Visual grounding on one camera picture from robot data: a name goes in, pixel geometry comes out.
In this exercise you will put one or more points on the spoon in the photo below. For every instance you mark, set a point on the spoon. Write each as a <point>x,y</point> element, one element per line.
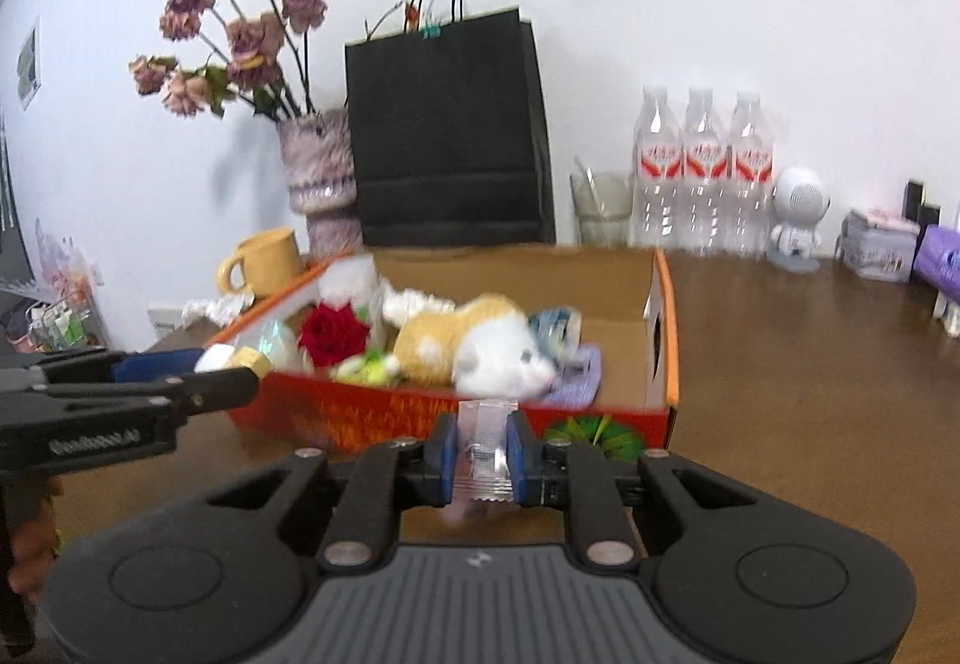
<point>589,184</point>

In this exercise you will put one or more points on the person's left hand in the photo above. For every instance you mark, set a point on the person's left hand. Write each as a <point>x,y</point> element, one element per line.
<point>34,551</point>

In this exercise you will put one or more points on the dried pink roses bouquet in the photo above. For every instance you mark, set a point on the dried pink roses bouquet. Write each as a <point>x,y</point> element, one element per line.
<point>251,38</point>

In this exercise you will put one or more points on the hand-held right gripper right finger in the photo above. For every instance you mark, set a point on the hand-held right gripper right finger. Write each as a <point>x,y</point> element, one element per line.
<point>517,461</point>

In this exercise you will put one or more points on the blue snack packet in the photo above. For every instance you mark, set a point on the blue snack packet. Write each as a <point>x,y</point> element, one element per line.
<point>559,326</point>

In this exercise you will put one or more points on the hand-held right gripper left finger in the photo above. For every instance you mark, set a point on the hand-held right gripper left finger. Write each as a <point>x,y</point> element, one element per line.
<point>446,461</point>

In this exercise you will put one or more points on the yellow white plush toy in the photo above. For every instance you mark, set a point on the yellow white plush toy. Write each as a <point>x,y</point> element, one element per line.
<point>480,349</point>

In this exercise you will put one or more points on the red cardboard box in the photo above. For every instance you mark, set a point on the red cardboard box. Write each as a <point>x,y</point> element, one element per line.
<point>375,413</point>

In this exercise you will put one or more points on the black paper bag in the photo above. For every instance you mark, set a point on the black paper bag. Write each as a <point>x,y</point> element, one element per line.
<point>442,132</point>

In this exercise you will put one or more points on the grey tin box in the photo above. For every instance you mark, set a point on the grey tin box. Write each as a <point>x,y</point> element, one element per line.
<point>874,253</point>

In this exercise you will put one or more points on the wall poster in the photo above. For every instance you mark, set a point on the wall poster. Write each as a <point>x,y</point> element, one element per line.
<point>28,64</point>

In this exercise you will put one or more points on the small white tan item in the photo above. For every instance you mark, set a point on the small white tan item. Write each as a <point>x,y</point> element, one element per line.
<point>247,360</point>

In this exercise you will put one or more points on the white wall outlet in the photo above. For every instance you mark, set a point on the white wall outlet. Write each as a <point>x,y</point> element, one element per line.
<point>163,320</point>

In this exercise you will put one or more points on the yellow mug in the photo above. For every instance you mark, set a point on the yellow mug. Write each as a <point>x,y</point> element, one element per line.
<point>270,263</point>

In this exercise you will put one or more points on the iridescent plastic bag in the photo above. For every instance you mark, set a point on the iridescent plastic bag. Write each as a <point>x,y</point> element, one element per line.
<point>276,341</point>

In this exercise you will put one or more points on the purple ceramic vase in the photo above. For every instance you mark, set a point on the purple ceramic vase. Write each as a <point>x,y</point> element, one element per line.
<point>319,162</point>

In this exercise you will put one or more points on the white robot figure speaker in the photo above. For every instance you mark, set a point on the white robot figure speaker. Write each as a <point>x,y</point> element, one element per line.
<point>799,192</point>

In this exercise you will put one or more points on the green binder clip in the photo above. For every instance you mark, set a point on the green binder clip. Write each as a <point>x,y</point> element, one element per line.
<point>431,28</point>

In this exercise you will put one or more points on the glass cup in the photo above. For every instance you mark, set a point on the glass cup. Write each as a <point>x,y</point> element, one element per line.
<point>604,214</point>

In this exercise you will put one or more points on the yellow green fuzzy item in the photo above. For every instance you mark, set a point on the yellow green fuzzy item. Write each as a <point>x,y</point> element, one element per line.
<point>367,369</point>

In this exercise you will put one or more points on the small crumpled white tissue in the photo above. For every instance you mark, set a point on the small crumpled white tissue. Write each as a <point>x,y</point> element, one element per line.
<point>214,309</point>

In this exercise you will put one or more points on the rack of small goods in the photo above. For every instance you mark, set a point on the rack of small goods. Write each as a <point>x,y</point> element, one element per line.
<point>60,311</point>

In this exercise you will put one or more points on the small white bottles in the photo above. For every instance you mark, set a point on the small white bottles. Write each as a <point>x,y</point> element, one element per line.
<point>949,315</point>

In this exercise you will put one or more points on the small clear sachet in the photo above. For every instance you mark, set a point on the small clear sachet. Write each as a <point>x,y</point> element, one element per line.
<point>484,454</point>

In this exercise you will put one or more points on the small black box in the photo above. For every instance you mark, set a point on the small black box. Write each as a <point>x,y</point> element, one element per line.
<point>913,195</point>

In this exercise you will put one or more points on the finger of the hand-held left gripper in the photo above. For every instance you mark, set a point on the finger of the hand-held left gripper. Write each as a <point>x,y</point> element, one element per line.
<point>210,388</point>
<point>157,364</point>

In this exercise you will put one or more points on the clear water bottle red label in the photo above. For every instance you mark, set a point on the clear water bottle red label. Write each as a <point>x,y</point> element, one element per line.
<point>751,177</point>
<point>705,173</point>
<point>658,169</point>

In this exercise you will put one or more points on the clear jar of white beads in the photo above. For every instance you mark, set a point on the clear jar of white beads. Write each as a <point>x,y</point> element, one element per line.
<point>346,274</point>

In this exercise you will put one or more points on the red artificial rose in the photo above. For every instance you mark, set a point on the red artificial rose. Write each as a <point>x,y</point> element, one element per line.
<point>330,334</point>

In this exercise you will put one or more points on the pink flat case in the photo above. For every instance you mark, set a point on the pink flat case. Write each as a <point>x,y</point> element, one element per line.
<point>885,218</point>

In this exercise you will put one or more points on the purple tissue pack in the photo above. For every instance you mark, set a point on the purple tissue pack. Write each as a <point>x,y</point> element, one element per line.
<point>941,259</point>

